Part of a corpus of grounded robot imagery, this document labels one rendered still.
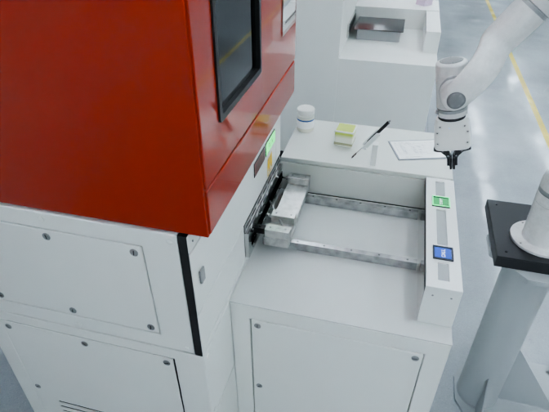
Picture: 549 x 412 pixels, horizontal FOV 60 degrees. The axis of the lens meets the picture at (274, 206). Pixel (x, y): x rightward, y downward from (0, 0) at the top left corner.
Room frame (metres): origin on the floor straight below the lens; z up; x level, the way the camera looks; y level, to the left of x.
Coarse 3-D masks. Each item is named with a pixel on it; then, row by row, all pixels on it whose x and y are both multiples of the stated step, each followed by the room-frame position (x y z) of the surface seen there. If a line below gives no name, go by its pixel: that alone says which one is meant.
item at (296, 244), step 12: (300, 240) 1.21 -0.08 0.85; (312, 252) 1.18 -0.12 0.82; (324, 252) 1.17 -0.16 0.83; (336, 252) 1.16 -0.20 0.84; (348, 252) 1.15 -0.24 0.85; (360, 252) 1.15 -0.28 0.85; (372, 252) 1.15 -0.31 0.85; (384, 264) 1.12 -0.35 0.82; (396, 264) 1.11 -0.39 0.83; (408, 264) 1.10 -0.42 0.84
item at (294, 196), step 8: (288, 184) 1.50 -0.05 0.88; (288, 192) 1.44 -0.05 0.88; (296, 192) 1.44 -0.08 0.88; (304, 192) 1.44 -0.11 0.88; (280, 200) 1.39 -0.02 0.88; (288, 200) 1.39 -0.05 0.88; (296, 200) 1.39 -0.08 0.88; (304, 200) 1.41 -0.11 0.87; (280, 208) 1.34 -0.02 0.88; (288, 208) 1.34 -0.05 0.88; (296, 208) 1.34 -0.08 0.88; (280, 224) 1.25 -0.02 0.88; (288, 224) 1.25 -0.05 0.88; (296, 224) 1.28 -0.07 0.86; (264, 240) 1.18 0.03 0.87; (272, 240) 1.18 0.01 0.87; (280, 240) 1.17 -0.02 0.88; (288, 240) 1.17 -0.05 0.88
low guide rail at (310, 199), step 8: (312, 200) 1.45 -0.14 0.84; (320, 200) 1.45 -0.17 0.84; (328, 200) 1.44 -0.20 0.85; (336, 200) 1.44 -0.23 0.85; (344, 200) 1.44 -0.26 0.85; (352, 200) 1.44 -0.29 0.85; (344, 208) 1.42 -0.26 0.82; (352, 208) 1.42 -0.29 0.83; (360, 208) 1.41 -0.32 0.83; (368, 208) 1.40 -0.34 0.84; (376, 208) 1.40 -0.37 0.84; (384, 208) 1.39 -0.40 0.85; (392, 208) 1.38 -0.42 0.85; (400, 208) 1.38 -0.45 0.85; (408, 208) 1.38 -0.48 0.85; (400, 216) 1.37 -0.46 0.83; (408, 216) 1.37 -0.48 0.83; (416, 216) 1.36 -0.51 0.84
